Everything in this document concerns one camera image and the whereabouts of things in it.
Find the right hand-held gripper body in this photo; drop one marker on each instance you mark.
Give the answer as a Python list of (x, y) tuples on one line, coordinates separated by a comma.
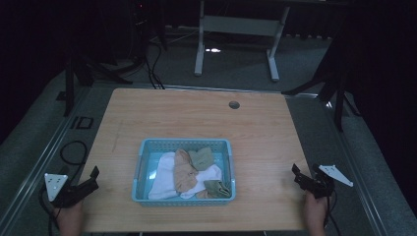
[(323, 182)]

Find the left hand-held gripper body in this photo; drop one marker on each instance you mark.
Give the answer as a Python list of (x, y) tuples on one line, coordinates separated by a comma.
[(70, 193)]

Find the person's left hand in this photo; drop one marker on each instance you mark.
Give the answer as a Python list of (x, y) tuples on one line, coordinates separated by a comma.
[(69, 219)]

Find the person's right hand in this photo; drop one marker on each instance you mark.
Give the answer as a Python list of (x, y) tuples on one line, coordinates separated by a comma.
[(315, 213)]

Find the light blue plastic basket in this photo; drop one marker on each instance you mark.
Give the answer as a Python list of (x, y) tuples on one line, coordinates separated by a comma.
[(144, 164)]

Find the white sock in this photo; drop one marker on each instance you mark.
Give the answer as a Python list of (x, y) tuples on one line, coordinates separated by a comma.
[(164, 183)]

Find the olive green sock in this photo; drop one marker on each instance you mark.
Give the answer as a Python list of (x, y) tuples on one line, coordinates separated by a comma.
[(217, 189)]

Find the beige sock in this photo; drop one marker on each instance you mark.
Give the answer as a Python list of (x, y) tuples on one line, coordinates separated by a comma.
[(183, 175)]

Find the black tripod stand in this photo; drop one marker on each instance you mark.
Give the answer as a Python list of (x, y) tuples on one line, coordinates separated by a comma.
[(334, 88), (82, 70)]

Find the pale green sock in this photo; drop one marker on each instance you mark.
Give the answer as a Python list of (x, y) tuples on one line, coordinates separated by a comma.
[(202, 159)]

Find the white desk frame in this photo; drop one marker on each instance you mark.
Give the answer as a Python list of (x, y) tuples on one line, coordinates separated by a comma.
[(241, 25)]

